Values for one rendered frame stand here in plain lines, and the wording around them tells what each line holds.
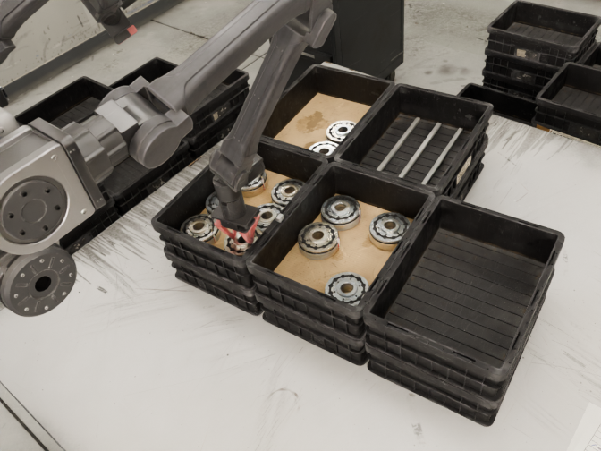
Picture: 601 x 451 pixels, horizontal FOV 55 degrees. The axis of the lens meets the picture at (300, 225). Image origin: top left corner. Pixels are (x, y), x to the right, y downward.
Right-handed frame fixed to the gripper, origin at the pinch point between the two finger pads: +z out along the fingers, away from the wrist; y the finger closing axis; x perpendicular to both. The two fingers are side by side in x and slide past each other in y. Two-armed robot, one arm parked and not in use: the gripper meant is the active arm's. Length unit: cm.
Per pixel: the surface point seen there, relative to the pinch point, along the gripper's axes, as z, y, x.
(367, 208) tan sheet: 5.6, -22.6, -25.2
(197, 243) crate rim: -4.5, 6.3, 8.8
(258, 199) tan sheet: 5.1, 7.0, -18.1
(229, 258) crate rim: -4.3, -3.4, 9.8
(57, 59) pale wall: 73, 261, -156
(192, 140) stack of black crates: 38, 76, -70
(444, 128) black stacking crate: 5, -31, -65
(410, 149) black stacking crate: 5, -25, -52
